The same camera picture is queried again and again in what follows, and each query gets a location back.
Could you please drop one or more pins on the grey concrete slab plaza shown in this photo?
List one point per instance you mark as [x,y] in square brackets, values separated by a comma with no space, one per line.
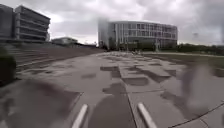
[100,90]

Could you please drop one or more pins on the curved glass-fronted building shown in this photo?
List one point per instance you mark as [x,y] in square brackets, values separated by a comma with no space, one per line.
[143,33]

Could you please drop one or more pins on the low flat building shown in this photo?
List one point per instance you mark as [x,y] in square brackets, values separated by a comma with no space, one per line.
[65,41]

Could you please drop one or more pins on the robot's own part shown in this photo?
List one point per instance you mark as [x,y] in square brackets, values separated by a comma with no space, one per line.
[146,116]
[80,116]

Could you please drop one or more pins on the wide stone steps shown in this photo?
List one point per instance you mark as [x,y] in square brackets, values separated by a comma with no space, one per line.
[36,55]

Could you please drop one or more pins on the row of trees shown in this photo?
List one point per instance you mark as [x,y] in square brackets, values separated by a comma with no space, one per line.
[200,49]

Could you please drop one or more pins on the dark multi-storey building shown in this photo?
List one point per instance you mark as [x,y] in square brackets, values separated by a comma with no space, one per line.
[30,25]

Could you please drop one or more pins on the dark bush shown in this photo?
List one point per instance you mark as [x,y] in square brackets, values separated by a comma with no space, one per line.
[6,68]

